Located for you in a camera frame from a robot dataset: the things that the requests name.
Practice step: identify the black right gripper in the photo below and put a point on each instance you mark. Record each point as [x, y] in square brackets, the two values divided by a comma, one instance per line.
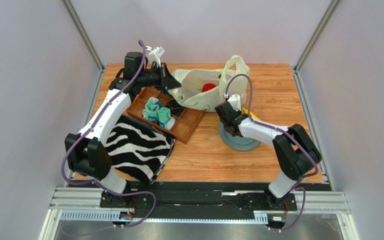
[230, 125]

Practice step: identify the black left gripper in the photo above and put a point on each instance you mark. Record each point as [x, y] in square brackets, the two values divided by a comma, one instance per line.
[166, 82]

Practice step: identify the pale green plastic bag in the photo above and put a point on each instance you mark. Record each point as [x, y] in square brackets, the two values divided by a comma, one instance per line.
[230, 80]

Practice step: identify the red apple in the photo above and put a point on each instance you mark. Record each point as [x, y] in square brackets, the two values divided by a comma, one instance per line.
[207, 87]

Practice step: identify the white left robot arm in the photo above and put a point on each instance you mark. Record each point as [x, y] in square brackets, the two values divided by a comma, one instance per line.
[85, 151]

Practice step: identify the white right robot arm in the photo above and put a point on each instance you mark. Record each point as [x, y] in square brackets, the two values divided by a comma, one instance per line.
[297, 155]

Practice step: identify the yellow banana bunch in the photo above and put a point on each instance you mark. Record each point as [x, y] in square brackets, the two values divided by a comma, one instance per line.
[245, 111]

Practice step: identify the grey blue plate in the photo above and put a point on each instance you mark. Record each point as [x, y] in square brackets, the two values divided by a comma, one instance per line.
[237, 142]

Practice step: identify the black rolled sock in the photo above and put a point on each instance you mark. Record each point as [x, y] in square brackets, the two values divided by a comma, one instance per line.
[175, 108]

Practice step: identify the teal white sock pair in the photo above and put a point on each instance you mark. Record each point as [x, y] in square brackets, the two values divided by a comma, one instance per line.
[155, 112]

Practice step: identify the wooden compartment tray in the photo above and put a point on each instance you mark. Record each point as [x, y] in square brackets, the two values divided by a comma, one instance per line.
[186, 122]

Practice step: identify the zebra striped cloth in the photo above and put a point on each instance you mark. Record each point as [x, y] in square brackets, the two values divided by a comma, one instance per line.
[138, 149]

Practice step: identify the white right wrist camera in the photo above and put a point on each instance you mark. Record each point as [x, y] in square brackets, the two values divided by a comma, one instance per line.
[235, 102]

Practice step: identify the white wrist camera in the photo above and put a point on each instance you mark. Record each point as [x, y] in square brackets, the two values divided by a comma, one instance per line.
[154, 55]
[235, 102]

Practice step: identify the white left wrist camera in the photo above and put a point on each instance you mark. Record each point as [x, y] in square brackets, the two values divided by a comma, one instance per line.
[154, 55]

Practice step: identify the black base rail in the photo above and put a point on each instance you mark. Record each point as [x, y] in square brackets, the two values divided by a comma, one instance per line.
[200, 200]

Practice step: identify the aluminium frame rail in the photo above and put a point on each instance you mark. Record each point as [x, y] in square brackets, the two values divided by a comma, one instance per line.
[74, 212]

